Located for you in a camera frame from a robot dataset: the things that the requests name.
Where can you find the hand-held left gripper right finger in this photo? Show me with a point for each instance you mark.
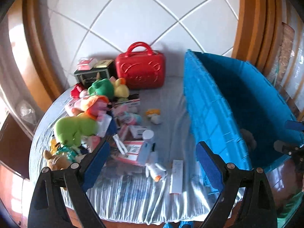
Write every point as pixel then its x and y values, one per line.
pixel 209 166

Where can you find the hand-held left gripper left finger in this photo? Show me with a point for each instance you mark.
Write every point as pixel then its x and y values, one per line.
pixel 95 168

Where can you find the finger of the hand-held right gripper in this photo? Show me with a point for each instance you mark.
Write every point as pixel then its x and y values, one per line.
pixel 293 125
pixel 280 146

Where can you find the green snack packet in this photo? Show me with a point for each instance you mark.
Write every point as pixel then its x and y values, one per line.
pixel 66 153

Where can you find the grey plush toy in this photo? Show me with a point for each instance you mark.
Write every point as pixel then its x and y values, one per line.
pixel 248 139

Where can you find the brown bear plush toy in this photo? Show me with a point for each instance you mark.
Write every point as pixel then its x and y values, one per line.
pixel 57 162

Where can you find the blue plastic crate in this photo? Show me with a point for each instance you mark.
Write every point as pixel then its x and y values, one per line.
pixel 213 114

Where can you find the pink tissue pack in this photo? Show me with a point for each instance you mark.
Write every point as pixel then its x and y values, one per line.
pixel 85 64
pixel 93 143
pixel 130 152

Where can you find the long white carton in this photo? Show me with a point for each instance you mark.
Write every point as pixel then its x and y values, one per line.
pixel 176 175

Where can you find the white plastic stick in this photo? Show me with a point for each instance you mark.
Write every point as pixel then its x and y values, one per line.
pixel 120 144

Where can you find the green cloth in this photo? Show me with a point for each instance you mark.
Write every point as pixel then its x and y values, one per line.
pixel 291 206

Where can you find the clear plastic box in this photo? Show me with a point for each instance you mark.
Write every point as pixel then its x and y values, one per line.
pixel 104 124

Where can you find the light green frog plush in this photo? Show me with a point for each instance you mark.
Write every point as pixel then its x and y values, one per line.
pixel 71 128

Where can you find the pale blue striped bed sheet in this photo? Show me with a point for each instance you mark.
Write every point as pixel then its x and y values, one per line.
pixel 166 135

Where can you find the white duck toy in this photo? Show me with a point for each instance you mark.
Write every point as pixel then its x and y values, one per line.
pixel 154 171

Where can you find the pastel plush toy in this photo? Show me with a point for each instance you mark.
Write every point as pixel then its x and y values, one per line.
pixel 129 118

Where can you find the sheer lace curtain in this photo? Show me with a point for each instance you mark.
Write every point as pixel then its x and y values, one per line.
pixel 296 64

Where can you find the white bottle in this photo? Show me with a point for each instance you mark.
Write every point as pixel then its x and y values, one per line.
pixel 147 135

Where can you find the pink pig plush toy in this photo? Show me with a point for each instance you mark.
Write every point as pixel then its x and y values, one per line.
pixel 73 106

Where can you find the pink white toy box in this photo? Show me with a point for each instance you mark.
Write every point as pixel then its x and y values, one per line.
pixel 129 103

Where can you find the small orange white plush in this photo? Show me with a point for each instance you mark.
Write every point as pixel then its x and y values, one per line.
pixel 153 115

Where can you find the red plush toy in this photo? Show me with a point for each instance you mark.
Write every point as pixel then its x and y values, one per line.
pixel 76 90

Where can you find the dark green plush toy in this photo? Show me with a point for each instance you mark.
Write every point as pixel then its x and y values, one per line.
pixel 99 87

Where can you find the yellow duck plush toy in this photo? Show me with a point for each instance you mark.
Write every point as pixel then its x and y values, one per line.
pixel 122 90

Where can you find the dark wooden nightstand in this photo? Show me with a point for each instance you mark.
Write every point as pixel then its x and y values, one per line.
pixel 11 147

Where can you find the clear plastic bag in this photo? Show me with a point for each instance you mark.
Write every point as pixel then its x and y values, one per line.
pixel 26 111

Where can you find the black gift box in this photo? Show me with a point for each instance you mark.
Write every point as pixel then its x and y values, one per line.
pixel 85 77

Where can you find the red hard carry case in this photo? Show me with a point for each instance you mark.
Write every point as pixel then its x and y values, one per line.
pixel 140 73

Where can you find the small gold box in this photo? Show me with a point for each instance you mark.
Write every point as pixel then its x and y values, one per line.
pixel 103 63

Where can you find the white curtain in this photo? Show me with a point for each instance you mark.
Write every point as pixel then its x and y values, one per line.
pixel 9 76

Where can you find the wooden headboard frame post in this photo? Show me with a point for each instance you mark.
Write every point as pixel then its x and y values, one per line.
pixel 35 40
pixel 251 28

